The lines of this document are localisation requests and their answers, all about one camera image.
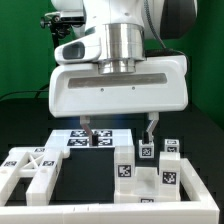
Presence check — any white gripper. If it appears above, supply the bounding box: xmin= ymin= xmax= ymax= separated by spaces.
xmin=49 ymin=55 xmax=188 ymax=146

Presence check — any white tagged cube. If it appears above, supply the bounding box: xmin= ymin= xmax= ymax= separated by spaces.
xmin=139 ymin=141 xmax=154 ymax=159
xmin=164 ymin=139 xmax=180 ymax=152

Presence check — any white chair seat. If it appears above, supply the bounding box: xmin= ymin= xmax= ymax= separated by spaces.
xmin=114 ymin=167 xmax=175 ymax=204

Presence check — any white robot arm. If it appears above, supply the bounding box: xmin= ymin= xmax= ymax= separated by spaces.
xmin=49 ymin=0 xmax=197 ymax=146

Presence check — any white U-shaped fence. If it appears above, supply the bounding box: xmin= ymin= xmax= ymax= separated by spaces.
xmin=0 ymin=159 xmax=220 ymax=224

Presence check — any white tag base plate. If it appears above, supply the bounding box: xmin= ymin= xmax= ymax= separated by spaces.
xmin=45 ymin=129 xmax=133 ymax=148

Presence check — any black cable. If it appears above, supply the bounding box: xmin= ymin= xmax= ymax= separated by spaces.
xmin=0 ymin=83 xmax=51 ymax=102

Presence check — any white chair back frame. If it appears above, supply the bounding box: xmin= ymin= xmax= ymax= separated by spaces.
xmin=0 ymin=147 xmax=70 ymax=206

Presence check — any black camera stand pole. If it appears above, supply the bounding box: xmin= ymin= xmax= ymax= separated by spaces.
xmin=40 ymin=16 xmax=71 ymax=48

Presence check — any grey camera on stand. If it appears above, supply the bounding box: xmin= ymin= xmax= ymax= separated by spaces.
xmin=45 ymin=10 xmax=85 ymax=25

